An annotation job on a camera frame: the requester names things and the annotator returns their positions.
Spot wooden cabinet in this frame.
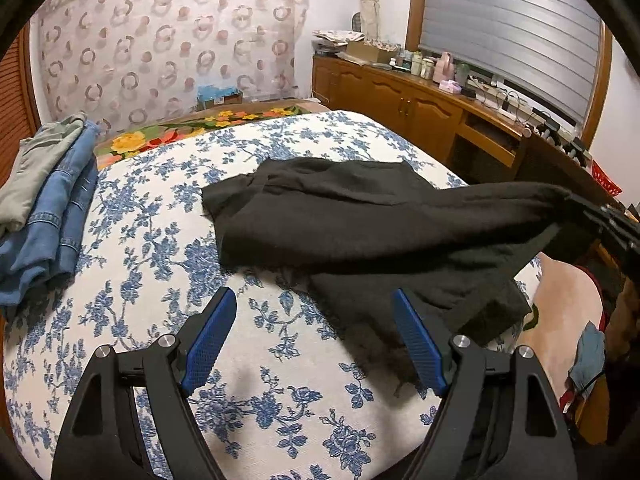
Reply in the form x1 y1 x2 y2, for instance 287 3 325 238
312 55 626 211

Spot blue-grey cloth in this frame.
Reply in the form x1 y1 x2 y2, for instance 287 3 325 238
567 322 607 396

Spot blue denim jeans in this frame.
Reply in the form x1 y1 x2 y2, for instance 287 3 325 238
0 121 101 307

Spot pink bottle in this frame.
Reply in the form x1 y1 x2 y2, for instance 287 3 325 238
434 52 454 83

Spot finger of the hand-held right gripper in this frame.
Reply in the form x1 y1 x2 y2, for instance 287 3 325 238
562 195 626 235

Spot pink blanket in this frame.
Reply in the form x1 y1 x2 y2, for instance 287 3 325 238
515 252 606 411

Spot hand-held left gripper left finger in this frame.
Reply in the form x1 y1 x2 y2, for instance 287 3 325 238
51 286 238 480

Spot grey-green folded pants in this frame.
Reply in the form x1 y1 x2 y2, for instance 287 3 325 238
0 114 88 235

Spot white power strip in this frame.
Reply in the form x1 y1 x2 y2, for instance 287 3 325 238
469 75 526 112

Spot colourful flower blanket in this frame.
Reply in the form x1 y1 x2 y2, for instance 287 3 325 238
95 102 328 171

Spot cardboard box with blue cloth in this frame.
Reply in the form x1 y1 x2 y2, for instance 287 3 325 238
196 84 244 112

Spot group of small bottles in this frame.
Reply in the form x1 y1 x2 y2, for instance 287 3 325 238
390 50 436 80

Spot red plastic basket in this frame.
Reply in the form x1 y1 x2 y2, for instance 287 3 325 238
590 160 624 197

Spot ring-patterned sheer curtain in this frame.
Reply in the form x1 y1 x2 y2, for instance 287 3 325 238
37 0 311 133

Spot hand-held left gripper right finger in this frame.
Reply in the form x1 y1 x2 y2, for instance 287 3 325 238
391 288 581 480

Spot black pants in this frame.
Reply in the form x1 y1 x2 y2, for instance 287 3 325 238
201 157 583 348

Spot grey window blind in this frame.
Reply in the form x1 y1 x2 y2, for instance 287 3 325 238
419 0 603 126

